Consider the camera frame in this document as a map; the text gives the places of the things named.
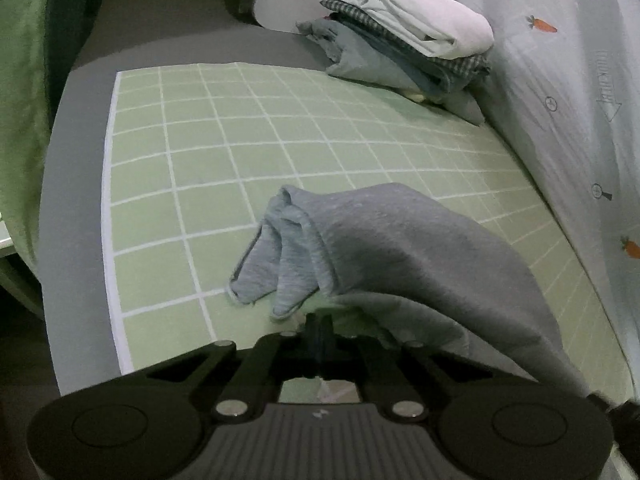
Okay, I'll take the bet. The checked folded garment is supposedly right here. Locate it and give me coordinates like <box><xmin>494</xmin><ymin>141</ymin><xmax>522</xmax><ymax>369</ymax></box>
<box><xmin>320</xmin><ymin>0</ymin><xmax>491</xmax><ymax>93</ymax></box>

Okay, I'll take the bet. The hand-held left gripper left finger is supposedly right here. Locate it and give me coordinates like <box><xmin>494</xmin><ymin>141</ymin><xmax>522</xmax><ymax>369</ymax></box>
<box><xmin>134</xmin><ymin>313</ymin><xmax>321</xmax><ymax>419</ymax></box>

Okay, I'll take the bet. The green fleece blanket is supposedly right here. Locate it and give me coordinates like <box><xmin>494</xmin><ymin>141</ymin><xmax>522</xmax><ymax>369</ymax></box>
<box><xmin>0</xmin><ymin>0</ymin><xmax>108</xmax><ymax>281</ymax></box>

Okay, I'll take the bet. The white folded cloth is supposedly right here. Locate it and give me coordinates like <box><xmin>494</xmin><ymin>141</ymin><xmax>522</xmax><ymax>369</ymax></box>
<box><xmin>327</xmin><ymin>0</ymin><xmax>495</xmax><ymax>59</ymax></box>

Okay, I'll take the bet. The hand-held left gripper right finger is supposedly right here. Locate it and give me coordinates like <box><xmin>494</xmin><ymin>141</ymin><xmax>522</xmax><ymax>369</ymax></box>
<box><xmin>320</xmin><ymin>313</ymin><xmax>506</xmax><ymax>419</ymax></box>

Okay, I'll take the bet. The grey sweatshirt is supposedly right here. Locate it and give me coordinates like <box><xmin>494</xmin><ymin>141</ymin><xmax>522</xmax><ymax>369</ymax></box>
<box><xmin>229</xmin><ymin>182</ymin><xmax>593</xmax><ymax>398</ymax></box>

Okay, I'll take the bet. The white carrot print quilt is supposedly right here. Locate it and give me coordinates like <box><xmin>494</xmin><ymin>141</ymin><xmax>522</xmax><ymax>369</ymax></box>
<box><xmin>432</xmin><ymin>0</ymin><xmax>640</xmax><ymax>361</ymax></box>

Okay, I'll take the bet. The green checked mat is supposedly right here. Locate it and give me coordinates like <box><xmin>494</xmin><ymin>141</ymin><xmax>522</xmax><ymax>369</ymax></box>
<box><xmin>101</xmin><ymin>62</ymin><xmax>633</xmax><ymax>406</ymax></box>

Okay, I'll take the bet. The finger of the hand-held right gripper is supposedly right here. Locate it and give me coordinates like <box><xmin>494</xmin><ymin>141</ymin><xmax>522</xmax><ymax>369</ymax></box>
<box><xmin>585</xmin><ymin>392</ymin><xmax>640</xmax><ymax>461</ymax></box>

